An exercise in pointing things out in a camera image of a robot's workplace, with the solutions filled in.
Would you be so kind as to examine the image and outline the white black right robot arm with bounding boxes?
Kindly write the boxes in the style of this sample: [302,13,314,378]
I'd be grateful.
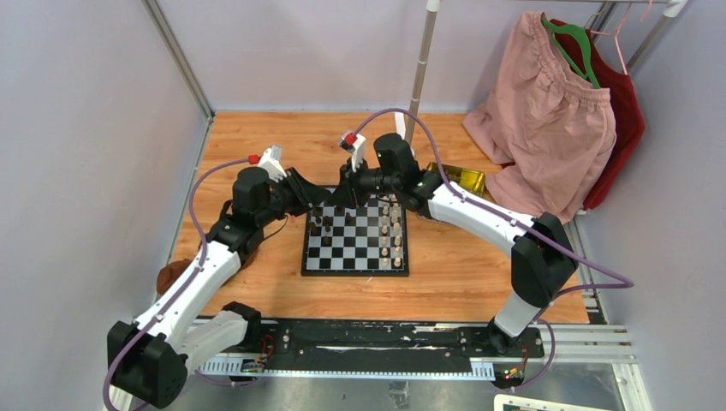
[328,132,579,358]

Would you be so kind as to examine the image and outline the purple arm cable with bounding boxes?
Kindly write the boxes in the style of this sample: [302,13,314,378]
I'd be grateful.
[102,154,262,411]
[351,107,634,392]

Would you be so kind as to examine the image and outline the aluminium frame post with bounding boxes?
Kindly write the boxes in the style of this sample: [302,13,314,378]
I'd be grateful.
[141,0,215,122]

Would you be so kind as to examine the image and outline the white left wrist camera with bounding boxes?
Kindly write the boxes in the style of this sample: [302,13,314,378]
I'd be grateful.
[248,145,287,182]

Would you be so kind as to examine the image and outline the gold tin box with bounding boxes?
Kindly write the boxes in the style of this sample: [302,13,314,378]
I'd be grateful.
[442,164,487,198]

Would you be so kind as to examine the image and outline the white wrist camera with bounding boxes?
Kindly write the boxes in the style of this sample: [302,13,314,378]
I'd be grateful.
[339,132,366,172]
[248,145,287,182]

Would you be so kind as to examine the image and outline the pink garment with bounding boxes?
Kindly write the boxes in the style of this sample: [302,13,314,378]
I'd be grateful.
[462,12,616,223]

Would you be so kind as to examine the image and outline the brown cloth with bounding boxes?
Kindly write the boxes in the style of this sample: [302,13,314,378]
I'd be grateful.
[156,243,262,296]

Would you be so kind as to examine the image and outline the white clothes rack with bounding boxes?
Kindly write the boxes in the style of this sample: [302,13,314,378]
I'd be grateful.
[394,0,687,143]

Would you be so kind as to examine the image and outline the pink clothes hanger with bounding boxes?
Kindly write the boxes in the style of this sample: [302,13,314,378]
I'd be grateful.
[586,1,656,75]

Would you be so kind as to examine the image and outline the white tablet corner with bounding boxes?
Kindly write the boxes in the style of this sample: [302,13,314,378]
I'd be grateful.
[493,394,606,411]

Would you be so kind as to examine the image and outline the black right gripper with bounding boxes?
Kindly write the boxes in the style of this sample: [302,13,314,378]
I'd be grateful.
[329,157,402,210]

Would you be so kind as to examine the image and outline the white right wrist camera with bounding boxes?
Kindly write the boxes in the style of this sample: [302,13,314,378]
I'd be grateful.
[339,132,366,172]

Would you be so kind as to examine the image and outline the black white chess board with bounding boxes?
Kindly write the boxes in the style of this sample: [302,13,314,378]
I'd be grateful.
[301,194,410,277]

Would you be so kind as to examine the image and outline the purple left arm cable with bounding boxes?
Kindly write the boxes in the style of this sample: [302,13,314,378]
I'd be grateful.
[102,154,262,411]

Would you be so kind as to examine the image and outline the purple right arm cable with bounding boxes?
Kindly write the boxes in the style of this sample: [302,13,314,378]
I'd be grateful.
[351,107,634,392]

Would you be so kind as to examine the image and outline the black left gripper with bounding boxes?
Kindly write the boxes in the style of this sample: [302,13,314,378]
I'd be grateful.
[256,168,331,228]

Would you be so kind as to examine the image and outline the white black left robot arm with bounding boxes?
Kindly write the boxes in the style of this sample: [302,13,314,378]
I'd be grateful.
[103,166,330,410]

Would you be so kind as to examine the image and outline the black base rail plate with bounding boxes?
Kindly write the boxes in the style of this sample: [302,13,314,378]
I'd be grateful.
[206,317,545,376]

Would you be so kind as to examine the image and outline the green clothes hanger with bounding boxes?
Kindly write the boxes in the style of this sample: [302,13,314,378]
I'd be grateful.
[542,18,601,91]

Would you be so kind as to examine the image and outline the red garment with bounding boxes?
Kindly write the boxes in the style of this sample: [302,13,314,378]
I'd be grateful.
[537,15,645,216]

